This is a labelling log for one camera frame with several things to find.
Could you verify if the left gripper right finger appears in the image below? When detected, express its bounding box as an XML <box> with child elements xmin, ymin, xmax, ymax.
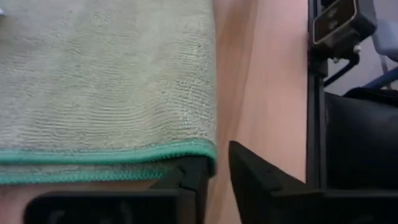
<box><xmin>228</xmin><ymin>140</ymin><xmax>398</xmax><ymax>224</ymax></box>

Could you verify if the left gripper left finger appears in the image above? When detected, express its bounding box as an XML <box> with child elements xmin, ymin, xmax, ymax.
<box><xmin>23</xmin><ymin>155</ymin><xmax>210</xmax><ymax>224</ymax></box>

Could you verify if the green microfiber towel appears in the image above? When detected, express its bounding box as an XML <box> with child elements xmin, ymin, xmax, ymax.
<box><xmin>0</xmin><ymin>0</ymin><xmax>218</xmax><ymax>186</ymax></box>

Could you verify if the black chair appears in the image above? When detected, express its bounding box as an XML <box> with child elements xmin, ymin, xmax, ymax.
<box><xmin>325</xmin><ymin>87</ymin><xmax>398</xmax><ymax>191</ymax></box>

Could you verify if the blue chair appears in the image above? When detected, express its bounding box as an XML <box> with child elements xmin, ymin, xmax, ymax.
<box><xmin>362</xmin><ymin>20</ymin><xmax>398</xmax><ymax>91</ymax></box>

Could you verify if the black aluminium table frame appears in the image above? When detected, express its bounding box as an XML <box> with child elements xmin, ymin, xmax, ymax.
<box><xmin>305</xmin><ymin>0</ymin><xmax>328</xmax><ymax>191</ymax></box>

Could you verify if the black camera on mount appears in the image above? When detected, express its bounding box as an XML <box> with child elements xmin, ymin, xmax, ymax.
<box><xmin>310</xmin><ymin>0</ymin><xmax>379</xmax><ymax>88</ymax></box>

